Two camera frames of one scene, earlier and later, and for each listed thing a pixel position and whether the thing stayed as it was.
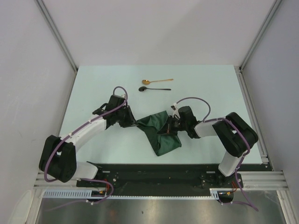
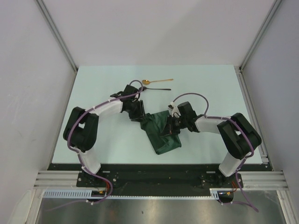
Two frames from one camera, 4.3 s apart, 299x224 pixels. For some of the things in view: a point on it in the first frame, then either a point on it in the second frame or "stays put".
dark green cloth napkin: (161, 143) stays put
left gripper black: (131, 121) → (140, 114)
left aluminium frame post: (56, 33) stays put
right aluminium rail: (268, 178) stays put
